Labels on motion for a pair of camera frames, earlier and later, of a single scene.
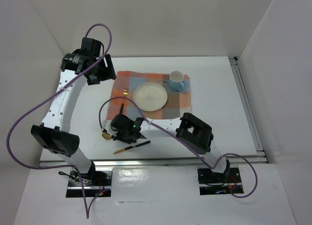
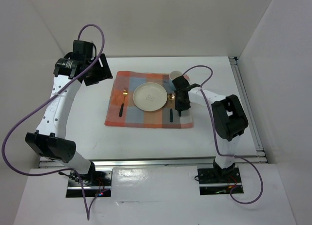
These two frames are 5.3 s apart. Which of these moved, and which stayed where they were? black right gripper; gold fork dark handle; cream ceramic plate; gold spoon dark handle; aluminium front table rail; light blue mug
Moved: black right gripper; gold spoon dark handle
Stayed: light blue mug; gold fork dark handle; aluminium front table rail; cream ceramic plate
